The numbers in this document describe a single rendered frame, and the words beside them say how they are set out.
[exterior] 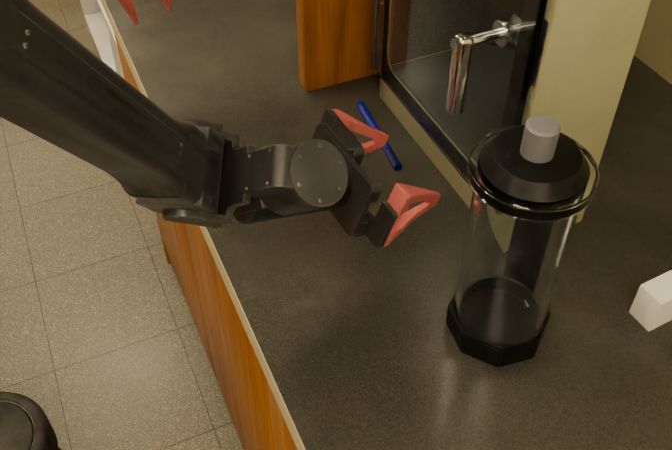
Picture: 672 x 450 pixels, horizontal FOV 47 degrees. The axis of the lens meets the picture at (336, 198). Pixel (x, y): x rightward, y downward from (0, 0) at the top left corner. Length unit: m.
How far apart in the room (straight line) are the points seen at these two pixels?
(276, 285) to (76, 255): 1.44
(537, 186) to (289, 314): 0.32
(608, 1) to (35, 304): 1.73
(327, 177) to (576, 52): 0.27
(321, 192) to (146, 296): 1.51
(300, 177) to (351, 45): 0.51
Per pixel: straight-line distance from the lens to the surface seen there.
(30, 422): 1.68
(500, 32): 0.76
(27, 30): 0.41
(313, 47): 1.08
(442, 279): 0.87
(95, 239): 2.28
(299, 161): 0.62
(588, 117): 0.84
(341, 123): 0.78
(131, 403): 1.93
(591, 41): 0.77
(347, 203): 0.74
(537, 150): 0.65
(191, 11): 1.32
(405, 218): 0.77
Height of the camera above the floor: 1.60
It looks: 44 degrees down
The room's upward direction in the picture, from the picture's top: straight up
